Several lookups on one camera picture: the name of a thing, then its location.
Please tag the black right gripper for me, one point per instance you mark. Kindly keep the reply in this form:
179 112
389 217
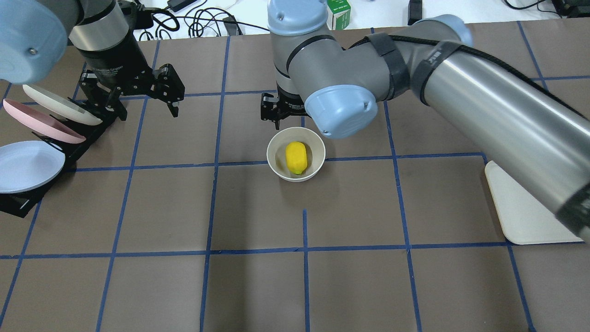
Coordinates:
275 109

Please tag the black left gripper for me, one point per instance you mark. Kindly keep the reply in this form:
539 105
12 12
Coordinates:
114 60

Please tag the white bowl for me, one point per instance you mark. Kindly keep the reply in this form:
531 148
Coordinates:
276 153

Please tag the yellow lemon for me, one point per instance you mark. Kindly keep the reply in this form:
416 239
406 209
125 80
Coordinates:
296 157

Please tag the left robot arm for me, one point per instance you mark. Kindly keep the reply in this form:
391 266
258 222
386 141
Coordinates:
36 33

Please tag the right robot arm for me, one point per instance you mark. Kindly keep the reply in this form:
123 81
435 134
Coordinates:
539 140

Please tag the beige plate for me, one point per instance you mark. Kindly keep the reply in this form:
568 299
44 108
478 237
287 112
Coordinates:
60 105

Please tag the pink plate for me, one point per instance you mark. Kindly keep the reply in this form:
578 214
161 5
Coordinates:
41 123

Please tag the green white box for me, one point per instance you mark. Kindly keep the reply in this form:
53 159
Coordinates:
338 14

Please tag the lavender plate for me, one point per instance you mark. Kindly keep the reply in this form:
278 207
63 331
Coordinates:
28 165

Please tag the black dish rack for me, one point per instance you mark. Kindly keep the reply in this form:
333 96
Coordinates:
20 204

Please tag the black power adapter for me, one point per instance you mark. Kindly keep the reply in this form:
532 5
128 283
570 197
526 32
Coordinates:
414 11

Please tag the white rectangular tray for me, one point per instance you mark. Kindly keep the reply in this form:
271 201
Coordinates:
523 219

